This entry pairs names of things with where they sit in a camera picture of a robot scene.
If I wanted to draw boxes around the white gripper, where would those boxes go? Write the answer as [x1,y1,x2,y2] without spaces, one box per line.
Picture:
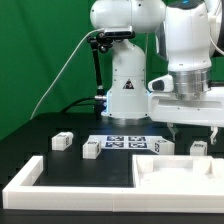
[148,75,224,145]

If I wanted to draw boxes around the white square tabletop part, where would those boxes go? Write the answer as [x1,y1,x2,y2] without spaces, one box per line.
[132,155,224,188]

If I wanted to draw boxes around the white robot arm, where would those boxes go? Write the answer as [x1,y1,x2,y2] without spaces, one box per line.
[90,0,224,141]

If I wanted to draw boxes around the AprilTag marker sheet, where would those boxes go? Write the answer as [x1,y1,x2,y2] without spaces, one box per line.
[88,135,165,149]

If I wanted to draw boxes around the white U-shaped obstacle fence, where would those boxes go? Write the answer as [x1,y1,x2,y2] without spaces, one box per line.
[2,156,224,213]

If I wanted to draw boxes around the black cable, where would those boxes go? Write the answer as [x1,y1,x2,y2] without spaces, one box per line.
[59,95,101,114]

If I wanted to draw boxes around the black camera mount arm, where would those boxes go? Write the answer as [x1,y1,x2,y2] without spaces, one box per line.
[87,32,112,118]

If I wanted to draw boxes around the grey camera on mount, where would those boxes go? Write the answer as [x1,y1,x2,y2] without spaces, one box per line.
[104,26,135,39]

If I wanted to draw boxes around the white cable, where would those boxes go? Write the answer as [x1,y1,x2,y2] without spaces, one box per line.
[29,27,105,120]

